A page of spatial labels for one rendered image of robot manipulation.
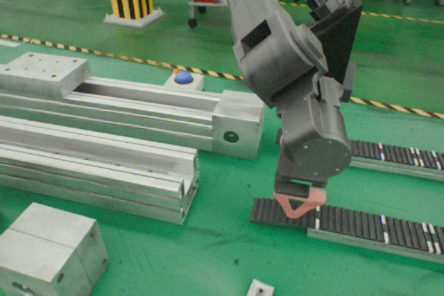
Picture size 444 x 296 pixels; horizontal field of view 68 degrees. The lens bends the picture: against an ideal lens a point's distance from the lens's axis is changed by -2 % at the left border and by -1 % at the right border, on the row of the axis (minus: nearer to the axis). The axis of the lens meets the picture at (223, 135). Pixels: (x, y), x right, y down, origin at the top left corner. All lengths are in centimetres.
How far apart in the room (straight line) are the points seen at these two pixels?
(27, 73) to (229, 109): 43
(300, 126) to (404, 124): 58
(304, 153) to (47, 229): 33
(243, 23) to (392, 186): 44
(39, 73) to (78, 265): 45
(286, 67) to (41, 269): 35
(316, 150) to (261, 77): 10
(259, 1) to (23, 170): 47
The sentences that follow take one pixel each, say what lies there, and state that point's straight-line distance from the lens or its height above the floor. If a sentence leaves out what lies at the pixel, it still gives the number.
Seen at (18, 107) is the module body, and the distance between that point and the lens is 89.
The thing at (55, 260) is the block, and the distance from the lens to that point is 45.
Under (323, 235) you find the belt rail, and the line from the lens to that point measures 56.
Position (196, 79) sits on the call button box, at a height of 84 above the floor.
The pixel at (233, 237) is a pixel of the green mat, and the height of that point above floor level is 78.
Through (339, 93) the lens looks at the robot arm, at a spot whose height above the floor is 104.
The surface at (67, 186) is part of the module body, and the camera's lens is 61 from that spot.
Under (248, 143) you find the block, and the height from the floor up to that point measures 82.
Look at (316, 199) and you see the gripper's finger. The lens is 45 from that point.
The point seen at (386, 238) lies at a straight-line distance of 56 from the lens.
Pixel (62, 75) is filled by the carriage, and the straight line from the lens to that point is 77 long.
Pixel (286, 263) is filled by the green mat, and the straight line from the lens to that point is 53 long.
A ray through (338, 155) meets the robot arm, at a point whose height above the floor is 101.
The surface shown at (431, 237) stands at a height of 81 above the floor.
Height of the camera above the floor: 122
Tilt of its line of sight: 38 degrees down
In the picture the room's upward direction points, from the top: 1 degrees clockwise
